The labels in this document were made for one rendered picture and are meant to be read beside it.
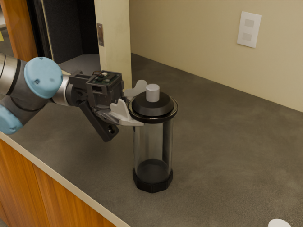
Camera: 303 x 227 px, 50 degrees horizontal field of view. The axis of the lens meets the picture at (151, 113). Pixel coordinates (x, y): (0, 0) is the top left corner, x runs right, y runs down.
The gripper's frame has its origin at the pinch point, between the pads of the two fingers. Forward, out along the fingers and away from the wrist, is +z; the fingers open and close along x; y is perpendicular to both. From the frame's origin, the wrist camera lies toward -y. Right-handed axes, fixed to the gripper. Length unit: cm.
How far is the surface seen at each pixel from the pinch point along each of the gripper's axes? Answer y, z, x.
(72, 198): -31.4, -25.0, -5.5
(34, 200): -49, -51, 1
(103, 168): -19.1, -14.5, -2.0
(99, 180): -19.2, -13.0, -6.2
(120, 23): 9.4, -23.4, 30.2
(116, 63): -2.7, -25.1, 27.3
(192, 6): 6, -12, 64
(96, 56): -10, -45, 45
